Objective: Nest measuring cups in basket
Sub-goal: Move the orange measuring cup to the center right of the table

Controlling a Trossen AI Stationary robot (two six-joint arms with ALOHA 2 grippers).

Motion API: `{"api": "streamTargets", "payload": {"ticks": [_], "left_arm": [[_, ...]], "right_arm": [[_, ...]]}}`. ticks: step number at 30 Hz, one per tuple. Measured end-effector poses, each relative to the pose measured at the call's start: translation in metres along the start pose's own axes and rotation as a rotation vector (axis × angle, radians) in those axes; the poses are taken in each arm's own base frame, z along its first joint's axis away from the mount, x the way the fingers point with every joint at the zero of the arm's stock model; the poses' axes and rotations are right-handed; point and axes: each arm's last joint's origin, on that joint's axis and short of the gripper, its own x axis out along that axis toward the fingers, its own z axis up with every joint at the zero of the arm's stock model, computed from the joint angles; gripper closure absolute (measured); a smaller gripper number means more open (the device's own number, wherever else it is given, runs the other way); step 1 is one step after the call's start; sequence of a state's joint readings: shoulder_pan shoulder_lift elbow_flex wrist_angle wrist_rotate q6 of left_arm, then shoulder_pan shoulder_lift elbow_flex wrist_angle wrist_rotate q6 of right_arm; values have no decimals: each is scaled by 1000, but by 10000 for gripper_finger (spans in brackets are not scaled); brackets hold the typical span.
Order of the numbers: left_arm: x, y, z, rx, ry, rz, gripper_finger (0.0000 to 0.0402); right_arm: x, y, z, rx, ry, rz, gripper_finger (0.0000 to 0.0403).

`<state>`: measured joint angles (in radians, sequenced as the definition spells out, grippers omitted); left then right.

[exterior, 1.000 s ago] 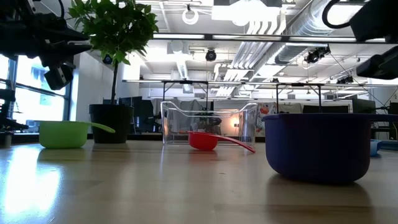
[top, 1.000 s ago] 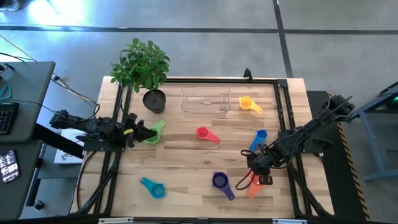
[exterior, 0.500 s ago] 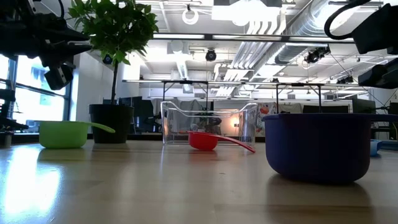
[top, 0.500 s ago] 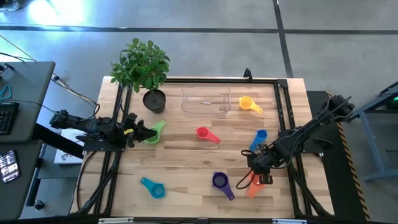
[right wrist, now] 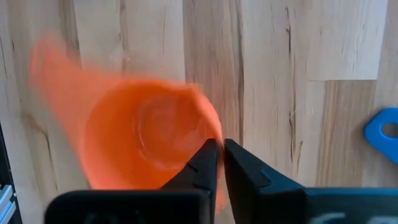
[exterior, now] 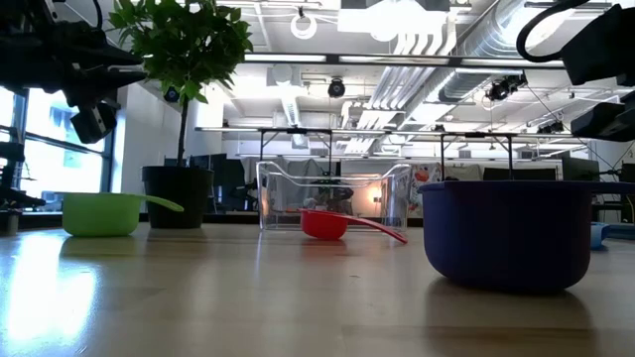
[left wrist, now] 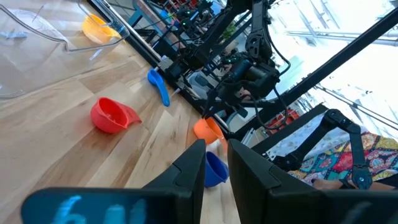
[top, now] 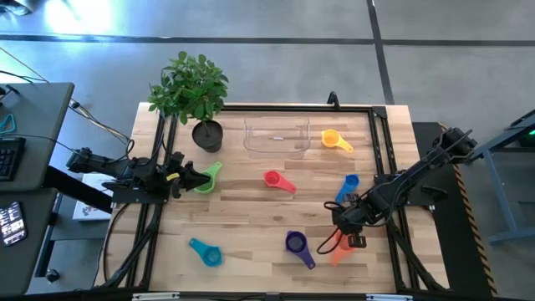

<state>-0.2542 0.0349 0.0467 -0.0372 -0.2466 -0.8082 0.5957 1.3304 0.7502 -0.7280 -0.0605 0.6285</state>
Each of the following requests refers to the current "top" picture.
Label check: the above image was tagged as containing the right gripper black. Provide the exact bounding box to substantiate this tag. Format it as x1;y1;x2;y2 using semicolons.
332;192;371;249

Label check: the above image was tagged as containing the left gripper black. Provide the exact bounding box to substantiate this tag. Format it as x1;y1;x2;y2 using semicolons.
165;150;211;200

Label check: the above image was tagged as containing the green measuring cup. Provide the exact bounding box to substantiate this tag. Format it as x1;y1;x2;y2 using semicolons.
193;161;223;195

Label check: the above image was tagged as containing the orange measuring cup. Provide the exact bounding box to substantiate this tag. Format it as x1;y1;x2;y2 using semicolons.
331;232;357;268

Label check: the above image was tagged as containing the blue measuring cup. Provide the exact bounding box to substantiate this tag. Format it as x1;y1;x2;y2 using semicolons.
334;173;361;205

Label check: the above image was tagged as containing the purple measuring cup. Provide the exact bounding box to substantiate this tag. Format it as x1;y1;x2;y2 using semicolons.
284;230;317;270

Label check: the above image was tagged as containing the teal measuring cup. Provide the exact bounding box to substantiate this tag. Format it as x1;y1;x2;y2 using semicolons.
188;237;224;268

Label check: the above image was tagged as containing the red measuring cup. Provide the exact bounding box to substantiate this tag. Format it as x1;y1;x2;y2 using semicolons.
262;170;298;195

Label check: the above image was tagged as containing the yellow measuring cup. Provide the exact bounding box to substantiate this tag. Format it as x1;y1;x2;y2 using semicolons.
320;128;354;154

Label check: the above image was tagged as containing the clear plastic basket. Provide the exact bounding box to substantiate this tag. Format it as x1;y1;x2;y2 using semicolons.
242;113;312;161

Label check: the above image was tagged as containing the white label strip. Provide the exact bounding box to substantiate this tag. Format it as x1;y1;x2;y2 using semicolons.
365;293;415;301
132;292;181;301

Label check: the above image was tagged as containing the green plant in black pot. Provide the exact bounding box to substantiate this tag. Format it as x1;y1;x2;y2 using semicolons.
146;50;230;154

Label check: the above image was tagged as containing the black hazard-striped floor mat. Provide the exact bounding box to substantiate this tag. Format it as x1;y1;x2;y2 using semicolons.
411;121;499;298

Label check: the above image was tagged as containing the white printed booklet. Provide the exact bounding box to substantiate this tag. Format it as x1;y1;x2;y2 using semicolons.
72;172;116;222

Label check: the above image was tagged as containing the black desk support beam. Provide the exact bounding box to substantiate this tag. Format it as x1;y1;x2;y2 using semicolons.
41;165;114;214

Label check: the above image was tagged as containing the blue-grey metal stand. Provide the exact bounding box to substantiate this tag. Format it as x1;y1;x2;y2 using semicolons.
459;109;535;246

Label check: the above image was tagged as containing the black keyboard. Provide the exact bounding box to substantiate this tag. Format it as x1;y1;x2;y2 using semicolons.
0;136;27;182

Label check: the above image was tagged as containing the black smartphone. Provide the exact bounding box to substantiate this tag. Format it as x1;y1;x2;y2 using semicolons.
0;201;28;247

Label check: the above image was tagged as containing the low grey side desk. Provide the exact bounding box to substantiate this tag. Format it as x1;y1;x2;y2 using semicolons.
0;187;59;298

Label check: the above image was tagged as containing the teal carabiner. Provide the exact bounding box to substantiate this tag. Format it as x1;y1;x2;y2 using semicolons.
0;113;17;136

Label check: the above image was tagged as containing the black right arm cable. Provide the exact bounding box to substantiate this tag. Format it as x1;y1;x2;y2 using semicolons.
315;202;342;256

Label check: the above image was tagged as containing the black aluminium table frame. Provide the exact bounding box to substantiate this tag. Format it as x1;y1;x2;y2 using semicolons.
94;104;451;293

